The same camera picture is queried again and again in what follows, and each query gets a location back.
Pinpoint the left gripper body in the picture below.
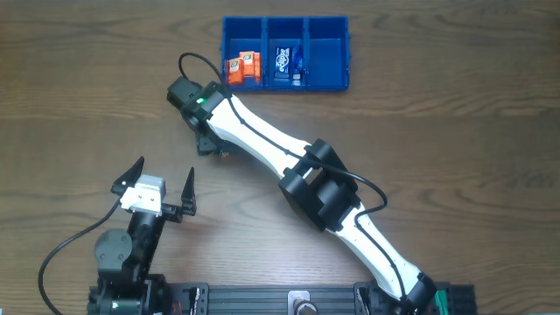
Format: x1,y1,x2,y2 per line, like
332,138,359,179
157,203,185,224

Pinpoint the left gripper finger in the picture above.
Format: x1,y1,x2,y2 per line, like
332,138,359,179
110,156,145,193
179,166,198,218

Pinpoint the blue candy pack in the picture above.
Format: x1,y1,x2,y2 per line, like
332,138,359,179
291,45,305,87
274,46,293,81

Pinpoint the blue tray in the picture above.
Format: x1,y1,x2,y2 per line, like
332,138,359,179
220,16,352,93

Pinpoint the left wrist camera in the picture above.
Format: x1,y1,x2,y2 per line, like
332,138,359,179
119,173,168,215

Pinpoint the mounting rail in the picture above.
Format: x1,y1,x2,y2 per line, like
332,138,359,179
87,283,477,315

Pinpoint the black cable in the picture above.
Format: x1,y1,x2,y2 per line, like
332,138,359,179
178,52,389,228
37,199,122,315

